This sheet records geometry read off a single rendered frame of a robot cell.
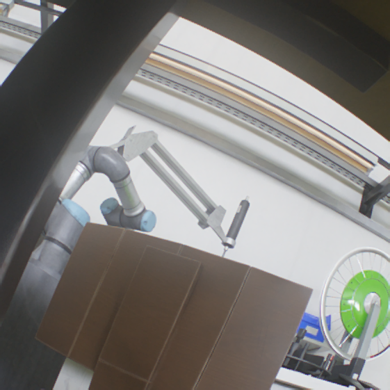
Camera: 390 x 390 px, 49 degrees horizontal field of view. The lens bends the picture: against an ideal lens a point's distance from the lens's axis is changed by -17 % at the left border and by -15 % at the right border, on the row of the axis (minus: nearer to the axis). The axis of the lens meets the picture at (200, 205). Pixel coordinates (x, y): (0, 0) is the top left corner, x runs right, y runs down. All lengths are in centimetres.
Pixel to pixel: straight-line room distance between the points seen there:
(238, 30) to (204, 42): 268
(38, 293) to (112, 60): 85
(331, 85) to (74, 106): 18
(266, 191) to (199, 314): 202
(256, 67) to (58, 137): 278
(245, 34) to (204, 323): 35
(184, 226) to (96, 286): 178
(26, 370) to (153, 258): 55
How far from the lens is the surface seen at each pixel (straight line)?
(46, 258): 111
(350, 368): 182
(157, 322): 54
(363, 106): 32
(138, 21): 24
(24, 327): 103
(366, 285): 195
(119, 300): 58
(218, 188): 247
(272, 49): 31
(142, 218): 138
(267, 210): 250
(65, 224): 114
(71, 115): 20
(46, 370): 103
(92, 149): 134
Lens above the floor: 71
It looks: 24 degrees up
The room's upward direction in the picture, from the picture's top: 25 degrees clockwise
